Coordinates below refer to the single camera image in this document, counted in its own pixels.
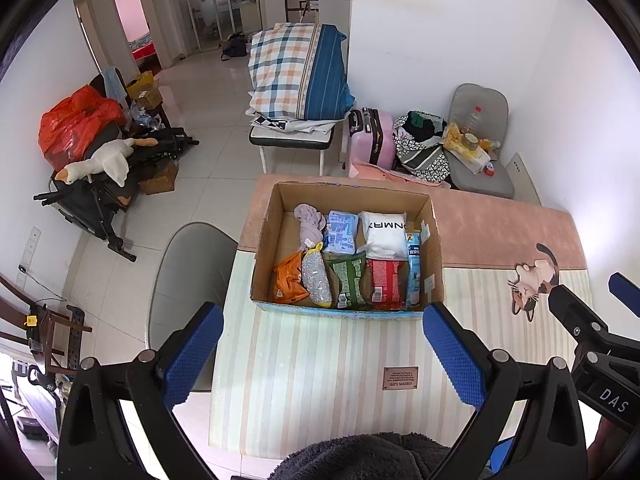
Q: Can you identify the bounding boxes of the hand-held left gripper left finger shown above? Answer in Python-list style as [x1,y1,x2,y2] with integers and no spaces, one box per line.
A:
[56,301,231,480]

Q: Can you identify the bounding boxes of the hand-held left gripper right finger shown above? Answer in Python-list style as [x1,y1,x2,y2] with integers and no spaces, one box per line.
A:
[422,301,588,480]

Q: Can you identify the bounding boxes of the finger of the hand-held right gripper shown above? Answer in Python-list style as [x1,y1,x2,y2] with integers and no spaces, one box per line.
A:
[547,284,608,346]
[608,272,640,318]

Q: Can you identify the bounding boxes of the blue white stick packet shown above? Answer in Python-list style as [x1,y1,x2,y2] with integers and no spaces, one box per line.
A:
[404,230,423,311]

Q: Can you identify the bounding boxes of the red snack packet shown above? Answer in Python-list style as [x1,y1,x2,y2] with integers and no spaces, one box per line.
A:
[366,257,407,312]

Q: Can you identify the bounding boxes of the orange snack packet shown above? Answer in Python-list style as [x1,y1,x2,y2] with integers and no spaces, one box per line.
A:
[271,251,311,305]

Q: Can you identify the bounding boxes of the green snack packet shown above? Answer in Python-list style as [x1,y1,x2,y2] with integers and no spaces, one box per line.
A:
[324,251,370,311]

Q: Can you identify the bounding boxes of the white soft packet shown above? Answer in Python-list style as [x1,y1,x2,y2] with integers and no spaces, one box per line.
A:
[357,210,408,261]

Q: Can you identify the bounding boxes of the silver glitter pouch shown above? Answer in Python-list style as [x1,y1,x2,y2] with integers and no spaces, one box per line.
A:
[300,242,333,308]

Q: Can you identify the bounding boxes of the light blue tissue packet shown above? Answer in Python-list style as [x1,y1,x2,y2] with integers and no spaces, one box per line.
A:
[322,210,361,256]

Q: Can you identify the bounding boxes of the lavender cloth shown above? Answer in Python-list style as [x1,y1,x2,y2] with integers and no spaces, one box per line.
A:
[293,203,328,253]

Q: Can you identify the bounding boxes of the person's right forearm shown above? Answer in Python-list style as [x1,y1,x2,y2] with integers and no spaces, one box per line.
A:
[585,410,640,480]

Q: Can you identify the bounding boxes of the grey round-backed chair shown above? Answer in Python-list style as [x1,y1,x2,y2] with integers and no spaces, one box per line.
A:
[146,221,240,393]

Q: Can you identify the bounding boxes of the person's dark fleece clothing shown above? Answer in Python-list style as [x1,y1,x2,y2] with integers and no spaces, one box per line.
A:
[270,432,451,480]

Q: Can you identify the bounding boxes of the white leaning board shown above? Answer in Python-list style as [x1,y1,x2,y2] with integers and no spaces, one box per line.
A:
[504,152,542,206]

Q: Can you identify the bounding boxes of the dark wooden chair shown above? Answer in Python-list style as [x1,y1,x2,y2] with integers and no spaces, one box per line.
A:
[0,272,93,376]

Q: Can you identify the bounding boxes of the grey cushioned chair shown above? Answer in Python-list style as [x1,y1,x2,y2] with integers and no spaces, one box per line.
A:
[442,83,516,200]

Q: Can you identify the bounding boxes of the white tissue pack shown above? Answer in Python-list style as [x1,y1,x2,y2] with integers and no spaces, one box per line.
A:
[457,147,493,173]

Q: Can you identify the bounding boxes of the brown cardboard box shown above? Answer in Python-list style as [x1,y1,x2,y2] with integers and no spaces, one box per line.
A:
[137,157,180,196]

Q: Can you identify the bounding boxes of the black folded stroller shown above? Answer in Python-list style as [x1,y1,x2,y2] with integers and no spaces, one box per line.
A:
[32,127,201,263]

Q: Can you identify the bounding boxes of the black white patterned bag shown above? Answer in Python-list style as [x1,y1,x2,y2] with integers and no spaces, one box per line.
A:
[392,110,451,183]

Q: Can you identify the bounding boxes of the yellow plastic bag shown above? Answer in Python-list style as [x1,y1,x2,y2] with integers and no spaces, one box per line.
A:
[442,122,481,155]

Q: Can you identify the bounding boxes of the white plush goose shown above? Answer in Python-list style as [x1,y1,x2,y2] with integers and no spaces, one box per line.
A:
[55,137,158,186]

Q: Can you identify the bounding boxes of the clear plastic bottle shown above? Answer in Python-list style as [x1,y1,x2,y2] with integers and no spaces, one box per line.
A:
[462,106,483,150]

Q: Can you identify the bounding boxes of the dark green clothes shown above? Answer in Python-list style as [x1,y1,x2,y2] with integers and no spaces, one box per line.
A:
[404,110,441,143]

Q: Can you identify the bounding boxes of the pink suitcase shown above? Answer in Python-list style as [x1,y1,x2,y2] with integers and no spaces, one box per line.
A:
[346,106,396,171]

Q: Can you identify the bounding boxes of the white bench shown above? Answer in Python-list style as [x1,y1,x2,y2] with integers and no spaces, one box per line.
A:
[248,122,337,176]

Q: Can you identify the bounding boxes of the black white checkered cloth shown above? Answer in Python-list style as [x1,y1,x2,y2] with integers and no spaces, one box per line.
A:
[251,114,336,134]

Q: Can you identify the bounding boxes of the red plastic bag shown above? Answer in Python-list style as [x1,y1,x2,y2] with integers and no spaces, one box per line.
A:
[39,85,126,171]

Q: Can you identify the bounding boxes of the yellow cardboard box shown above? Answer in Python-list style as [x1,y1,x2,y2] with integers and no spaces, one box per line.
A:
[125,71,161,110]

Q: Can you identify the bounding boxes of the light blue towel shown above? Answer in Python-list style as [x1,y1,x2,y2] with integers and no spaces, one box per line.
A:
[102,66,128,106]

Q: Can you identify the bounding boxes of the folded plaid quilt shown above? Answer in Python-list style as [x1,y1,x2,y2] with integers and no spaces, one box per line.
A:
[247,22,353,122]

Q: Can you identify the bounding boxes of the black floor bag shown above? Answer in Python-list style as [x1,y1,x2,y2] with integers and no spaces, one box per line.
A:
[220,32,248,61]

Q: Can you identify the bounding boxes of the glass sliding door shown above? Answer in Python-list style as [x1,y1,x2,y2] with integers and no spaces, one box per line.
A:
[165,0,263,56]

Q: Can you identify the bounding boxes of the white wall outlet strip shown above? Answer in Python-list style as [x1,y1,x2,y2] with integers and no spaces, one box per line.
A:
[22,227,41,291]

